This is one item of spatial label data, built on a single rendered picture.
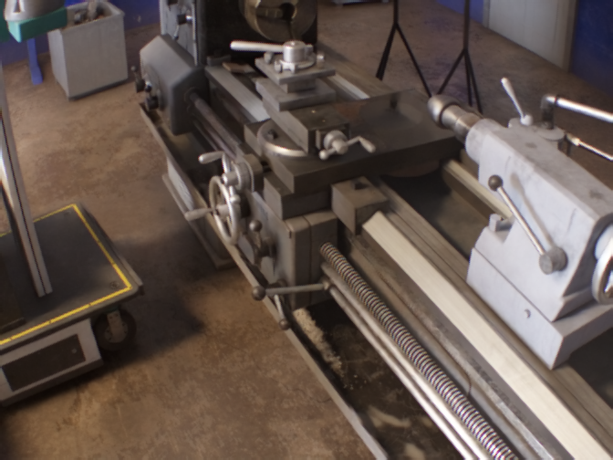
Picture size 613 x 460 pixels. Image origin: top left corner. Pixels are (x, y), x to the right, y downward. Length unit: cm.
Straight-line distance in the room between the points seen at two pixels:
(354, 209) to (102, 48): 313
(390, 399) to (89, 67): 333
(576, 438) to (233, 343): 162
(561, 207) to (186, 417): 151
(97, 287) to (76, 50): 240
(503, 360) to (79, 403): 159
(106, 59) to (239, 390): 280
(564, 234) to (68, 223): 201
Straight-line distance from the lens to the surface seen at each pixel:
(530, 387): 138
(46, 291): 246
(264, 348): 257
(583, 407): 139
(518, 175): 144
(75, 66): 457
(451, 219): 198
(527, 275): 142
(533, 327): 142
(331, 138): 170
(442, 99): 171
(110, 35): 458
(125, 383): 251
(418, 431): 182
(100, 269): 250
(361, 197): 175
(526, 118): 158
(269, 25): 246
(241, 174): 183
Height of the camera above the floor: 184
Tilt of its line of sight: 36 degrees down
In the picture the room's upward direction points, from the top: 1 degrees counter-clockwise
